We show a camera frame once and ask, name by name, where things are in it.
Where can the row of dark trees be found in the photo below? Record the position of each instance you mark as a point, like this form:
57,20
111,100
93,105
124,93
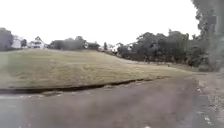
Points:
166,46

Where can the white house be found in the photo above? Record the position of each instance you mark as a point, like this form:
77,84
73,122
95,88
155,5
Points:
37,43

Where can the grey asphalt road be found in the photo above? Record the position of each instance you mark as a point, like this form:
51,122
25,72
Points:
110,106

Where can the white building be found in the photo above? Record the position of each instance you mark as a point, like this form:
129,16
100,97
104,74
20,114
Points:
16,42

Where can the leaf-strewn verge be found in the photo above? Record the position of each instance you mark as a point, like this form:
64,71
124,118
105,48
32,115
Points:
213,90

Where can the dry grass slope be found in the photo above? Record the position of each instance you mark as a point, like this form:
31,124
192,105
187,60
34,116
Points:
73,66

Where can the row of bushes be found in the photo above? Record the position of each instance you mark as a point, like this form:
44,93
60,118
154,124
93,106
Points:
71,44

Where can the dark kerb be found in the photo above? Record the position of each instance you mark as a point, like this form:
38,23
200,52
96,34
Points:
66,89

